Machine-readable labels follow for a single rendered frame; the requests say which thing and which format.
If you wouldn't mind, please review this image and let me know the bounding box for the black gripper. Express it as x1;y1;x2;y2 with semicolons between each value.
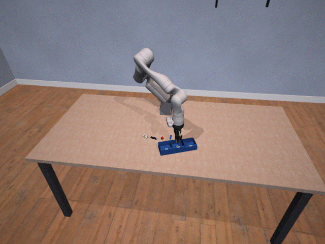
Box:
172;124;184;143

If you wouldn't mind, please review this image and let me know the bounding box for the blue bin rack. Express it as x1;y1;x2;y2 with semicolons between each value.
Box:
158;138;197;156

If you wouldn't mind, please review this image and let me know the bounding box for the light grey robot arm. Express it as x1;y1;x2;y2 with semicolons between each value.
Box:
133;48;187;128

